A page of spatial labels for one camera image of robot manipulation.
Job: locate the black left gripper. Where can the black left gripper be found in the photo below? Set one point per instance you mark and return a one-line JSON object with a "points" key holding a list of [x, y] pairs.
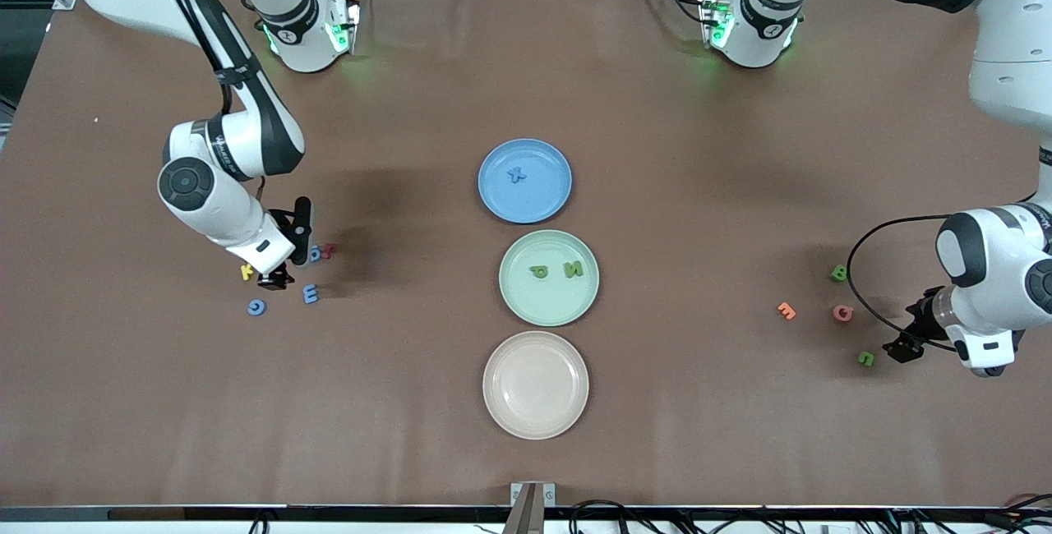
{"points": [[924, 324]]}

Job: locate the green foam letter U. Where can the green foam letter U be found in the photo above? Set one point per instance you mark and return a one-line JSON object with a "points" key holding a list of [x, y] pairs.
{"points": [[865, 354]]}

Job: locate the blue foam letter X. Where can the blue foam letter X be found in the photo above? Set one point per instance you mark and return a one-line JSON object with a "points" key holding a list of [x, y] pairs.
{"points": [[517, 175]]}

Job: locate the green foam letter P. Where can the green foam letter P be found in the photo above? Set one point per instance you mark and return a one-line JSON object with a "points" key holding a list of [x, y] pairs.
{"points": [[539, 275]]}

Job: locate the green foam letter N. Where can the green foam letter N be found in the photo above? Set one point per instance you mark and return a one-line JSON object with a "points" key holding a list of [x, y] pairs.
{"points": [[574, 270]]}

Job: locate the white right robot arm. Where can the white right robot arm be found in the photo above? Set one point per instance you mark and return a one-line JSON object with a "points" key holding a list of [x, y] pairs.
{"points": [[205, 205]]}

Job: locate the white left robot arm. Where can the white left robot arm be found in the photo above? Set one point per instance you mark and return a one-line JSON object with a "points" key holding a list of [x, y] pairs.
{"points": [[1011, 66]]}

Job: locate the yellow foam letter K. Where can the yellow foam letter K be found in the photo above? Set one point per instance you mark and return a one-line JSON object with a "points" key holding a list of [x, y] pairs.
{"points": [[246, 272]]}

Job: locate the blue foam letter E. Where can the blue foam letter E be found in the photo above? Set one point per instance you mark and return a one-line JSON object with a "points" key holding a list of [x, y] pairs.
{"points": [[306, 294]]}

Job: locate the blue foam letter G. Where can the blue foam letter G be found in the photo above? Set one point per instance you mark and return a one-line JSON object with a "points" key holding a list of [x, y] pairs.
{"points": [[256, 314]]}

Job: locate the green foam letter B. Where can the green foam letter B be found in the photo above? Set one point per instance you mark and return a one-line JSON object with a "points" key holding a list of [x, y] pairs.
{"points": [[839, 273]]}

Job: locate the orange foam letter E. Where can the orange foam letter E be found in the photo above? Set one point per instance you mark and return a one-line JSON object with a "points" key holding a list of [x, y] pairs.
{"points": [[782, 307]]}

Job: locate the brown table cover sheet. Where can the brown table cover sheet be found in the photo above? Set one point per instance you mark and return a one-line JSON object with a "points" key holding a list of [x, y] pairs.
{"points": [[411, 435]]}

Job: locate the light green plate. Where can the light green plate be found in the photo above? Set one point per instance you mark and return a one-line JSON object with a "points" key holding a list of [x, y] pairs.
{"points": [[549, 304]]}

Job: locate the blue plate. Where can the blue plate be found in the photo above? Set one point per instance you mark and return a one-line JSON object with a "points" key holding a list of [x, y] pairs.
{"points": [[542, 197]]}

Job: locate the pale cream plate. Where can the pale cream plate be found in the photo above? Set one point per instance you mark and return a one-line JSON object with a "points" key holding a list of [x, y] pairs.
{"points": [[535, 386]]}

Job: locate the black table edge rail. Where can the black table edge rail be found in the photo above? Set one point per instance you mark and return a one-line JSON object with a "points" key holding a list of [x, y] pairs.
{"points": [[329, 513]]}

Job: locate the silver aluminium mount bracket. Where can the silver aluminium mount bracket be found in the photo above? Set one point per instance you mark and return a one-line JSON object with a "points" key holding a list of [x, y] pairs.
{"points": [[532, 509]]}

